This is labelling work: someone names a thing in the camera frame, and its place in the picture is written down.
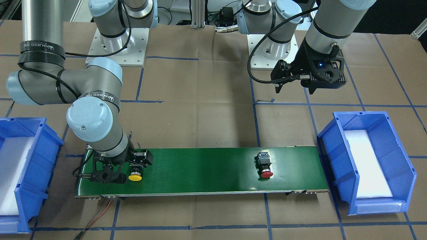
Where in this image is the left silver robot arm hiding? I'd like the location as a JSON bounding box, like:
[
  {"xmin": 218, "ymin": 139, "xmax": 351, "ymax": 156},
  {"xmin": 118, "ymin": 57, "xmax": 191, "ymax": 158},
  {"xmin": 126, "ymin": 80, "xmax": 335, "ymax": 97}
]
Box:
[{"xmin": 236, "ymin": 0, "xmax": 375, "ymax": 94}]

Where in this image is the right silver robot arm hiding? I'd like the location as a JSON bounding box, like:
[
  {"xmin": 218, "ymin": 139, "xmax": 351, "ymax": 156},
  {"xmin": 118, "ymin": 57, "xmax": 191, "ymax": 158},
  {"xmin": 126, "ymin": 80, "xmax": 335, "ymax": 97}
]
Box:
[{"xmin": 6, "ymin": 0, "xmax": 154, "ymax": 184}]

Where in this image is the green conveyor belt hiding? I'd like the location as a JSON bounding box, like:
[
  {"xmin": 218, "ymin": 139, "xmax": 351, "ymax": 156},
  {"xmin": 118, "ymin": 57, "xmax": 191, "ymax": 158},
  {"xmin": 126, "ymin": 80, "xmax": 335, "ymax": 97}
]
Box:
[{"xmin": 76, "ymin": 146, "xmax": 328, "ymax": 198}]

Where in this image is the white foam pad bin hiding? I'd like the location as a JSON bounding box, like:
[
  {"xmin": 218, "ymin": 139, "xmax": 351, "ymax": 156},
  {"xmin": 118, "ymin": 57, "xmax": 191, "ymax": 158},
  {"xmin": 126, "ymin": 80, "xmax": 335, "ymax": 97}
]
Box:
[
  {"xmin": 344, "ymin": 130, "xmax": 393, "ymax": 199},
  {"xmin": 0, "ymin": 137, "xmax": 34, "ymax": 216}
]

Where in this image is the aluminium frame post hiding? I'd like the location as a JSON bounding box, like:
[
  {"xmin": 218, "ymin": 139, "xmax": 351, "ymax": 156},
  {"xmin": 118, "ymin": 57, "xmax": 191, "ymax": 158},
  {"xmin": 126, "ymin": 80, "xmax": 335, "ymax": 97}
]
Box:
[{"xmin": 189, "ymin": 0, "xmax": 208, "ymax": 29}]

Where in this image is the black power adapter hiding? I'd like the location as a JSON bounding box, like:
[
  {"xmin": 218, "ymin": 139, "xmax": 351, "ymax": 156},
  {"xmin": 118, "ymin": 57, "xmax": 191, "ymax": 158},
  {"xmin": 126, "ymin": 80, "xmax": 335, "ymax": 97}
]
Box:
[{"xmin": 218, "ymin": 7, "xmax": 234, "ymax": 26}]

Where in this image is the black braided cable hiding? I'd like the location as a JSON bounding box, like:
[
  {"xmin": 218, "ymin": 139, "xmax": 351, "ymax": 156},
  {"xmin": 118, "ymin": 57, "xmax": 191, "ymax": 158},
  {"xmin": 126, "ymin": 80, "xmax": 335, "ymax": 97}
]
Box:
[{"xmin": 248, "ymin": 7, "xmax": 321, "ymax": 84}]

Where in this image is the blue plastic bin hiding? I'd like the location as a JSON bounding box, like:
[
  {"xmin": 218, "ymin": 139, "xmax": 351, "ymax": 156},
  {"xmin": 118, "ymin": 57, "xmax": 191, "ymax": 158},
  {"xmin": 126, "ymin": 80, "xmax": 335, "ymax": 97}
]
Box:
[
  {"xmin": 319, "ymin": 111, "xmax": 417, "ymax": 215},
  {"xmin": 0, "ymin": 117, "xmax": 64, "ymax": 234}
]

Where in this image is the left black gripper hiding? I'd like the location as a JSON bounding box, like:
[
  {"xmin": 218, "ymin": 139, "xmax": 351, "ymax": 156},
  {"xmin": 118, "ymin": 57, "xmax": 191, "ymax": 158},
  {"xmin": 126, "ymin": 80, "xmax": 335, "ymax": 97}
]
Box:
[{"xmin": 270, "ymin": 40, "xmax": 347, "ymax": 95}]

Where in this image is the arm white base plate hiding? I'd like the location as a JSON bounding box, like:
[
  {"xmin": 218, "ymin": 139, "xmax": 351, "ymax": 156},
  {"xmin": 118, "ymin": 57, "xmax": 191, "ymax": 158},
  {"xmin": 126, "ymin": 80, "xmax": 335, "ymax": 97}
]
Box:
[
  {"xmin": 251, "ymin": 35, "xmax": 299, "ymax": 70},
  {"xmin": 87, "ymin": 28, "xmax": 150, "ymax": 67}
]

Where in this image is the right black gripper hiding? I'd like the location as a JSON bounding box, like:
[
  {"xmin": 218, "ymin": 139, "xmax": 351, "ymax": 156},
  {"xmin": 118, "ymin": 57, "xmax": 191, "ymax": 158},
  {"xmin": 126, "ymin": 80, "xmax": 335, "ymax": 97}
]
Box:
[{"xmin": 90, "ymin": 141, "xmax": 154, "ymax": 184}]

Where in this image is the red push button switch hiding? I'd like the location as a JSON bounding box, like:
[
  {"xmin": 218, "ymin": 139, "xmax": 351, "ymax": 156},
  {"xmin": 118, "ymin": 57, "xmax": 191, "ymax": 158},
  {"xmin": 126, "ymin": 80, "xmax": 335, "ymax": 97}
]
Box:
[{"xmin": 255, "ymin": 152, "xmax": 273, "ymax": 179}]

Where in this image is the yellow push button switch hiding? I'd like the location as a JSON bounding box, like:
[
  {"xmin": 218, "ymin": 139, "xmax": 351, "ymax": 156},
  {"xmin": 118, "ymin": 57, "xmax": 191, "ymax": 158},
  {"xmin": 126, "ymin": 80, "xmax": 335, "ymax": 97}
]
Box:
[{"xmin": 128, "ymin": 164, "xmax": 143, "ymax": 181}]

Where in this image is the red black wire pair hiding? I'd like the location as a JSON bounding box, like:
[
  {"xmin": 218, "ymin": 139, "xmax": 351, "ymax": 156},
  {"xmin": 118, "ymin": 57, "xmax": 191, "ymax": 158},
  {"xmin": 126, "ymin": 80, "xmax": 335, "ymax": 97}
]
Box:
[{"xmin": 73, "ymin": 198, "xmax": 115, "ymax": 240}]

